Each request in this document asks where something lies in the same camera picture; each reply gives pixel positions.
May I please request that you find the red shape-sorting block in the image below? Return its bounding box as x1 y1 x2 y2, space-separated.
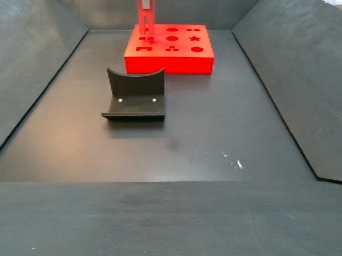
124 24 215 75

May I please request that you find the black curved holder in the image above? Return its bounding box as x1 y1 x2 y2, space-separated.
101 69 165 120

